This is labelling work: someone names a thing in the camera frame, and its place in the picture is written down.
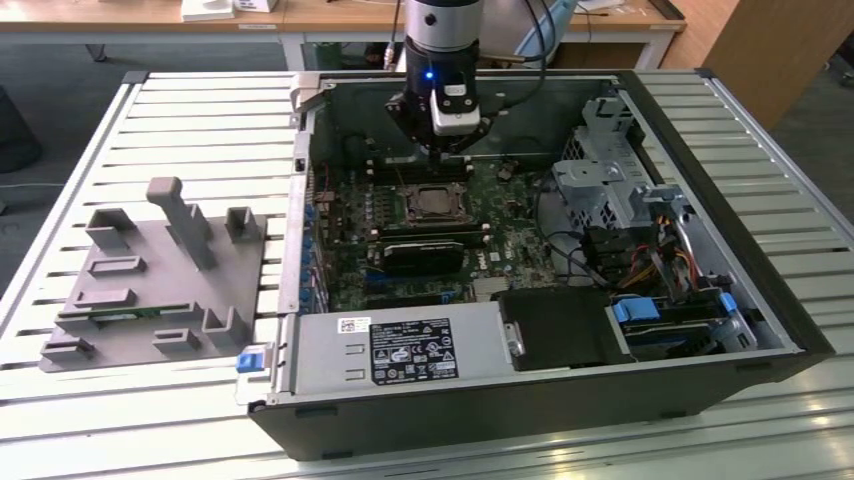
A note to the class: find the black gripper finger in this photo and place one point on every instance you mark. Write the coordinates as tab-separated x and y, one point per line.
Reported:
400	117
476	135

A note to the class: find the silver CPU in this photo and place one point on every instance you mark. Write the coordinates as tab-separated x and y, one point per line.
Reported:
436	200

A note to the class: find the CPU socket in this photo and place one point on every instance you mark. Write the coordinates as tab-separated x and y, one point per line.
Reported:
433	222

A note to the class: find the black RAM slot bank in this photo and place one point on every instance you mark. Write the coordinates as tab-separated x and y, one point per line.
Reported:
427	234
387	175

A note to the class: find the green circuit board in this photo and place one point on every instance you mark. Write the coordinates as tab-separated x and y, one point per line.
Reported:
327	55

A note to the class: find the silver metal drive cage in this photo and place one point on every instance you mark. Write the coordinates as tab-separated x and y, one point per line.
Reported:
600	175

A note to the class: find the green motherboard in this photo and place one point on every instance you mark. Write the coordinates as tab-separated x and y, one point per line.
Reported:
513	240

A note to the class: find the black graphics card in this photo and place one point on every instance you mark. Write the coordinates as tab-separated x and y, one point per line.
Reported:
420	257

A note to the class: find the white box with dark print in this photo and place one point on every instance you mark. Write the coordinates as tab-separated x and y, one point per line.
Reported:
256	5

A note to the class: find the small silver heat sink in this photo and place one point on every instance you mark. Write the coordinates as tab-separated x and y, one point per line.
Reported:
488	289

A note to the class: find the white paper sheets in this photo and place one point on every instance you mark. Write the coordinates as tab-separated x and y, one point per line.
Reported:
600	4

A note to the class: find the blue disk carrier tab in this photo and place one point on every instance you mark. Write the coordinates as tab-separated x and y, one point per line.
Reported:
633	311
727	303

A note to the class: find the wooden cabinet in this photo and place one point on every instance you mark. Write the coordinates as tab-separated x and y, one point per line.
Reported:
767	50

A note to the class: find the grey plastic parts rack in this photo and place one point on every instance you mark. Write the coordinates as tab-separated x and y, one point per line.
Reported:
166	280

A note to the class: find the grey power supply unit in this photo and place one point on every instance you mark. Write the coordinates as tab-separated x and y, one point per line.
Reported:
320	360

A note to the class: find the green RAM stick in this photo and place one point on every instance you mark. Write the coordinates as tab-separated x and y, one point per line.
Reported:
156	312

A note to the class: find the blue plastic latch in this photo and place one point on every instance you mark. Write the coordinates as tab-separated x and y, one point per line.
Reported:
248	362

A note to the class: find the metal disk bay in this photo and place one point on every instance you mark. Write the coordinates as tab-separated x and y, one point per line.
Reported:
734	335

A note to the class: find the black bin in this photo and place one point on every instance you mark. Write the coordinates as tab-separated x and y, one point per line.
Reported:
16	140

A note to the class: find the black open PC case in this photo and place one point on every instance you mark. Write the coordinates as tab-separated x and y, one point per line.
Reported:
467	425

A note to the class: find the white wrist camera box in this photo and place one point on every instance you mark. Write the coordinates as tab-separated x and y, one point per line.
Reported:
456	120

